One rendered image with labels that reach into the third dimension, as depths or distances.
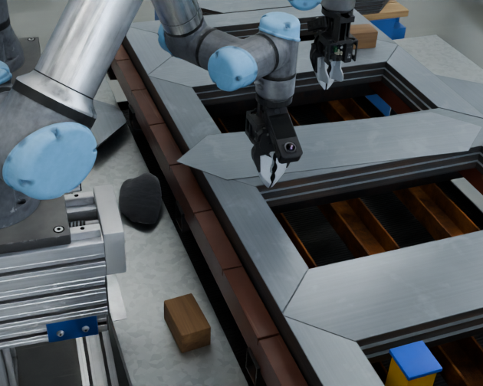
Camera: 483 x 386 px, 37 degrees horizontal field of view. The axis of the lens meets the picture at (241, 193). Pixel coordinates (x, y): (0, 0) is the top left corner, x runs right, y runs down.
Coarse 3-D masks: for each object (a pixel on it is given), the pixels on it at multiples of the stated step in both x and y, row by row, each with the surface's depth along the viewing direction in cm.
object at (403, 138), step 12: (384, 120) 175; (396, 120) 175; (384, 132) 170; (396, 132) 170; (408, 132) 171; (396, 144) 166; (408, 144) 167; (420, 144) 167; (408, 156) 162; (420, 156) 163
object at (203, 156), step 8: (208, 136) 165; (200, 144) 162; (208, 144) 162; (192, 152) 159; (200, 152) 160; (208, 152) 160; (192, 160) 157; (200, 160) 157; (208, 160) 157; (216, 160) 157; (200, 168) 154; (208, 168) 155; (216, 168) 155; (224, 176) 153
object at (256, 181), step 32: (256, 32) 219; (384, 64) 201; (224, 96) 188; (416, 96) 189; (416, 160) 163; (448, 160) 166; (480, 160) 168; (288, 192) 154; (320, 192) 156; (224, 224) 145; (256, 288) 132; (448, 320) 124; (480, 320) 126; (384, 352) 120; (320, 384) 111
